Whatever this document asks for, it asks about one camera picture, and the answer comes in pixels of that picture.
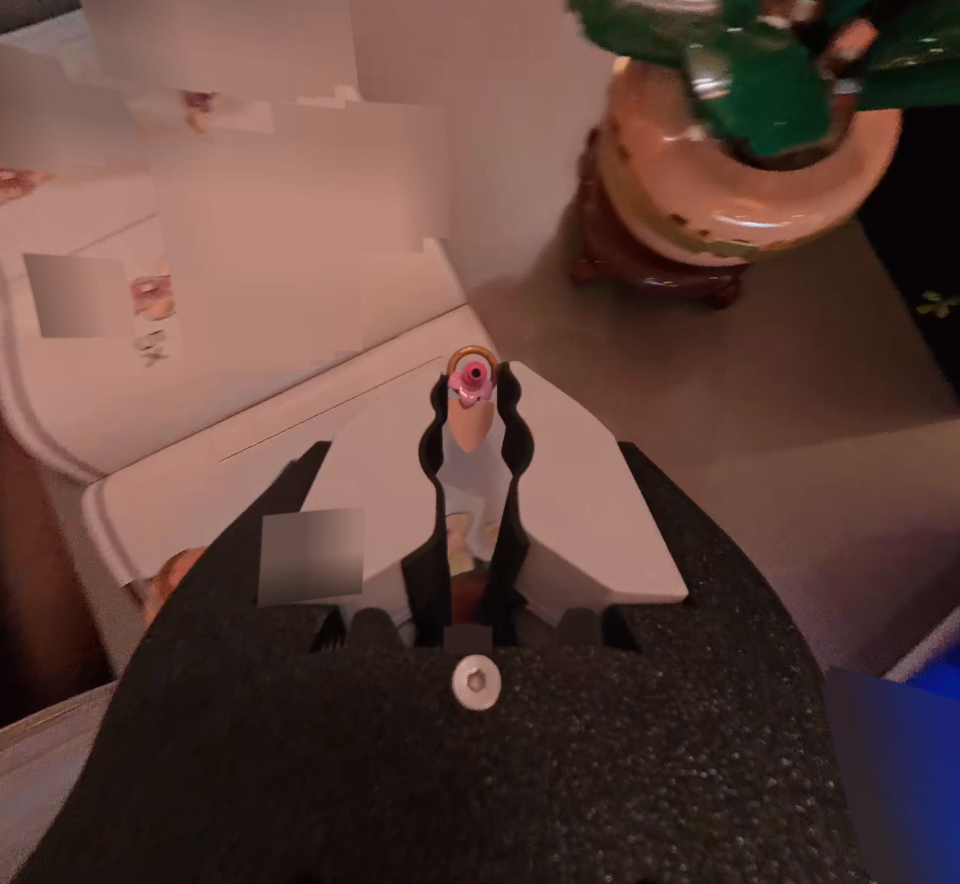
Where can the grey desk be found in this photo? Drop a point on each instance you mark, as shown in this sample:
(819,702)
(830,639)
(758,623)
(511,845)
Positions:
(750,449)

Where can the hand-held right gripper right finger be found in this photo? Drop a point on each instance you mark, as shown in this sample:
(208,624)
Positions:
(585,509)

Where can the white instruction booklet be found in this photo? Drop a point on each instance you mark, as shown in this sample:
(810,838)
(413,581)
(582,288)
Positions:
(225,434)

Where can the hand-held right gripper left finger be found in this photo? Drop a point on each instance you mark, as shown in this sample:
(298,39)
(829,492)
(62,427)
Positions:
(375,464)

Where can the blue plastic bin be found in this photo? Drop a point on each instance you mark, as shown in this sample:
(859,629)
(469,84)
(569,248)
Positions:
(946,663)

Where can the person's grey zip jacket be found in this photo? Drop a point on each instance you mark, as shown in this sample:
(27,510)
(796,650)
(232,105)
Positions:
(37,786)

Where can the pink flower tan petal piece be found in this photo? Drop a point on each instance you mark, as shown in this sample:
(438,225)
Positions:
(469,426)

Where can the brick-built plant in pot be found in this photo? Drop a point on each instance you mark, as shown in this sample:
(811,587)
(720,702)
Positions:
(712,171)

